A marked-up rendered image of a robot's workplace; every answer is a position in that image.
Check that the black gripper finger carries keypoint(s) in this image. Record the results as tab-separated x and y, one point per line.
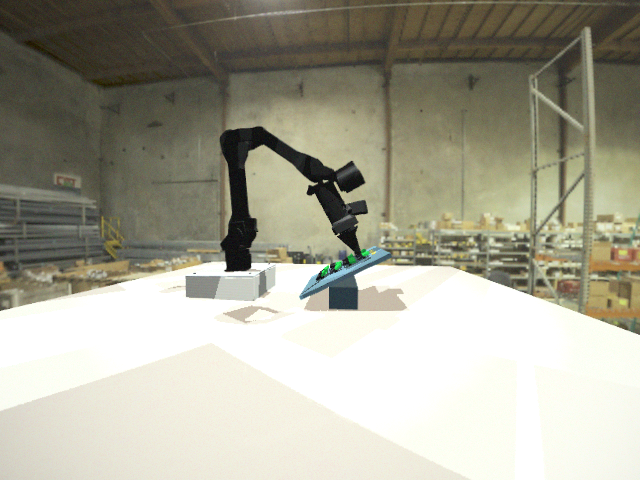
350	239

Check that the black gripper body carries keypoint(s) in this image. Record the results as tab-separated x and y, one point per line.
335	214

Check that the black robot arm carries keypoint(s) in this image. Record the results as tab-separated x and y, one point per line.
242	227

